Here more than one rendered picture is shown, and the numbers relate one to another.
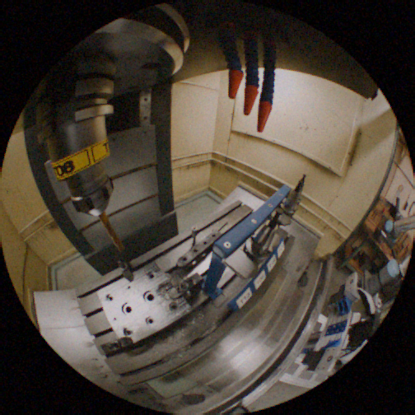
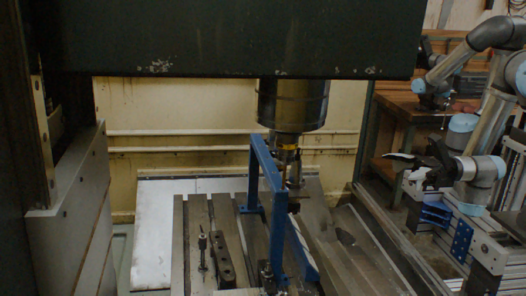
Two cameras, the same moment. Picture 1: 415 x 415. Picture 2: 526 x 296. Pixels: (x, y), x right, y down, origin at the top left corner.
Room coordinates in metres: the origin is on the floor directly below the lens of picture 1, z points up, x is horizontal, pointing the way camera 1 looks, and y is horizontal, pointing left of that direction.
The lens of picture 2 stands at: (-0.40, 0.84, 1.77)
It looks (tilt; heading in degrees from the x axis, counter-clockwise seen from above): 23 degrees down; 305
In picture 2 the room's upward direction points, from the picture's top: 4 degrees clockwise
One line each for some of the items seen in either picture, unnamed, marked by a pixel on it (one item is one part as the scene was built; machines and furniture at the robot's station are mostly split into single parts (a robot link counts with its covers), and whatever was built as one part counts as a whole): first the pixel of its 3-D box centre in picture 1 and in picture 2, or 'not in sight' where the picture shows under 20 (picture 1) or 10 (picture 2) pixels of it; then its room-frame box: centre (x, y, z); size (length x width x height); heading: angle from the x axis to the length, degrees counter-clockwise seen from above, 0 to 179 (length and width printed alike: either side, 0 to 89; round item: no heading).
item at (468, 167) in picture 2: not in sight; (459, 168); (-0.21, -0.44, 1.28); 0.08 x 0.05 x 0.08; 138
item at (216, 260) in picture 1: (214, 275); (276, 242); (0.16, -0.04, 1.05); 0.10 x 0.05 x 0.30; 47
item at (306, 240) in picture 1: (254, 242); (240, 235); (0.53, -0.35, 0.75); 0.89 x 0.70 x 0.26; 47
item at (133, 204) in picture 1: (111, 195); (88, 258); (0.37, 0.42, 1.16); 0.48 x 0.05 x 0.51; 137
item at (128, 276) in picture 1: (126, 269); not in sight; (0.14, 0.29, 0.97); 0.13 x 0.03 x 0.15; 47
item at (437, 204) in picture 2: (343, 306); (435, 215); (-0.10, -0.91, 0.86); 0.09 x 0.09 x 0.09; 48
